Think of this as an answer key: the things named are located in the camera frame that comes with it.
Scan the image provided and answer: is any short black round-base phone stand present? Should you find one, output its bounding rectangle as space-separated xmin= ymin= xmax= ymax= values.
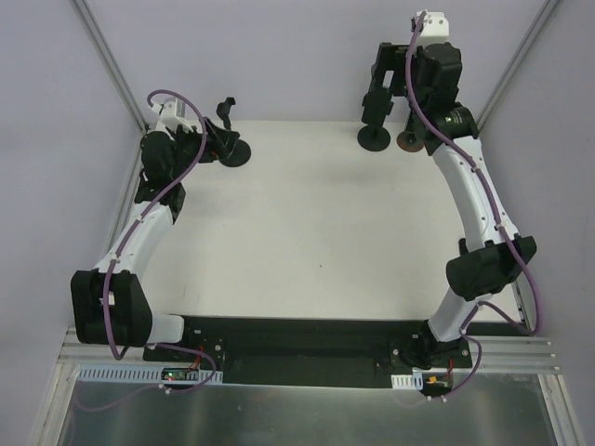
xmin=356 ymin=87 xmax=396 ymax=152

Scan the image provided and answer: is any brown-base grey phone stand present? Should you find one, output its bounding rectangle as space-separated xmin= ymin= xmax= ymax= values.
xmin=396 ymin=130 xmax=425 ymax=153

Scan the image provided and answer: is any black phone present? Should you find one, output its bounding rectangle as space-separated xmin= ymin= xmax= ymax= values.
xmin=404 ymin=102 xmax=426 ymax=138

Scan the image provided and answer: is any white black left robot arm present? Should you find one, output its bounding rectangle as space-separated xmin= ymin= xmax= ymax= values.
xmin=71 ymin=120 xmax=251 ymax=361

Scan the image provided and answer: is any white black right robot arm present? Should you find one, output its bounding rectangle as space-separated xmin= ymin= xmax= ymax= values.
xmin=357 ymin=43 xmax=536 ymax=370

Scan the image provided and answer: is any tall black clamp phone stand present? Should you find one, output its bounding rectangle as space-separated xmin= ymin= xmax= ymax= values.
xmin=216 ymin=97 xmax=252 ymax=167

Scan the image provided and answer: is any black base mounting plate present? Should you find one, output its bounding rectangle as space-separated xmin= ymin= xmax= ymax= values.
xmin=142 ymin=316 xmax=471 ymax=388

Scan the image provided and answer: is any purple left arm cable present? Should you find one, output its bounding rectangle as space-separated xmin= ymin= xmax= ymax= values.
xmin=73 ymin=87 xmax=218 ymax=413

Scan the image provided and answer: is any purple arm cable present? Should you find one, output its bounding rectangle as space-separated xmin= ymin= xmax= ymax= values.
xmin=73 ymin=87 xmax=218 ymax=413
xmin=399 ymin=9 xmax=545 ymax=410

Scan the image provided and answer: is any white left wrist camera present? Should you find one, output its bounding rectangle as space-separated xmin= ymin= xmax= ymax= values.
xmin=150 ymin=98 xmax=192 ymax=135

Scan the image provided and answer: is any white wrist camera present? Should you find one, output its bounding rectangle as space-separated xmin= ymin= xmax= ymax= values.
xmin=412 ymin=10 xmax=450 ymax=46
xmin=150 ymin=98 xmax=192 ymax=135

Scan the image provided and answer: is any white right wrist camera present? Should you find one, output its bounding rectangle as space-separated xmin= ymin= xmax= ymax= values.
xmin=412 ymin=10 xmax=450 ymax=46

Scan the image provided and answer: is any right aluminium frame post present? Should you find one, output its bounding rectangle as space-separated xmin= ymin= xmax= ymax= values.
xmin=477 ymin=0 xmax=563 ymax=130

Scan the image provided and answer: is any aluminium frame post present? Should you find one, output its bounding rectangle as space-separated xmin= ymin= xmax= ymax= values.
xmin=69 ymin=0 xmax=154 ymax=136
xmin=477 ymin=0 xmax=563 ymax=130

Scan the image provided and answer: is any left aluminium frame post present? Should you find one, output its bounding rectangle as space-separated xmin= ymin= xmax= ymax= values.
xmin=69 ymin=0 xmax=154 ymax=136

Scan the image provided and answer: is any left white cable duct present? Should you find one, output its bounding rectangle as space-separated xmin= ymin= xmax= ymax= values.
xmin=78 ymin=365 xmax=223 ymax=386

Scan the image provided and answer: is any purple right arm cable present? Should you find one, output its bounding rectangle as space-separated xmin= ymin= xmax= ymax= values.
xmin=399 ymin=9 xmax=545 ymax=410

